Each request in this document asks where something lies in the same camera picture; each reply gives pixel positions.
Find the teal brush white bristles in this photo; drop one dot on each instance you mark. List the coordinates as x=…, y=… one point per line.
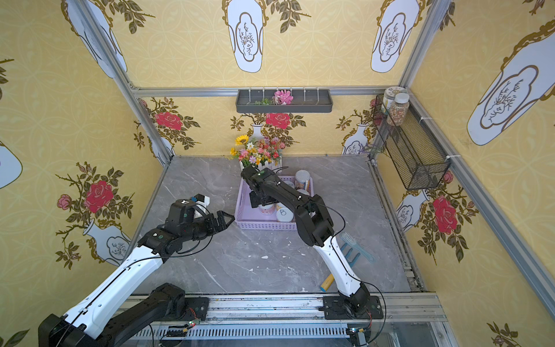
x=350, y=241

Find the orange label tin can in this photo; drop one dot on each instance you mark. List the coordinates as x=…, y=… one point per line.
x=284, y=215

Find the grey wall shelf tray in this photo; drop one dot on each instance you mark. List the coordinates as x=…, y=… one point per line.
x=306, y=100

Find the flower pot white fence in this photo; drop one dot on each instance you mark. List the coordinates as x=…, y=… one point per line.
x=263, y=153

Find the spice jar white lid rear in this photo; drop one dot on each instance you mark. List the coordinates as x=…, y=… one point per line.
x=389, y=96

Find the spice jar white lid front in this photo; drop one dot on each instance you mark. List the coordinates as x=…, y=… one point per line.
x=398, y=109

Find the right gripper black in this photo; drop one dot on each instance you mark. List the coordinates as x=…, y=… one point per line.
x=255, y=191

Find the blue garden fork yellow handle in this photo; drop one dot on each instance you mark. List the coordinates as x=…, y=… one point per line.
x=345, y=279

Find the pink flower on shelf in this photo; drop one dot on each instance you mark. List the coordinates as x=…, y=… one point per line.
x=283, y=97

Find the black wire wall basket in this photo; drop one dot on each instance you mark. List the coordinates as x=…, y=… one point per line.
x=418, y=158

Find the spice jar white lid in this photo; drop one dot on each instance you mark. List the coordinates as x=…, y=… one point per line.
x=398, y=109
x=389, y=96

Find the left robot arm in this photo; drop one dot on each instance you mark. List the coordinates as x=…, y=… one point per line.
x=95, y=321

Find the pink label tin can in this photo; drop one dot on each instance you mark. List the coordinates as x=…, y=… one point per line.
x=267, y=209

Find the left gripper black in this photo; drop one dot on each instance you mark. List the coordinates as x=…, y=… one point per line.
x=212, y=221

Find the tall yellow can plastic lid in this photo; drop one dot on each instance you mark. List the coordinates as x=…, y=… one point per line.
x=302, y=180

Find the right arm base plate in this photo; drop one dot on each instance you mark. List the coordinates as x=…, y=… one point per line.
x=339, y=308

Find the purple plastic basket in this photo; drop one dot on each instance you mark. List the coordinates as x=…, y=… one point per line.
x=248, y=218

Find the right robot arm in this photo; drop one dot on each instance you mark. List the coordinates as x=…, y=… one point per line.
x=315, y=228

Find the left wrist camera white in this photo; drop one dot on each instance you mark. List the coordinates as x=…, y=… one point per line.
x=201, y=203

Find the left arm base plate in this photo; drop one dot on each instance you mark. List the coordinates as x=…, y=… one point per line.
x=188, y=308

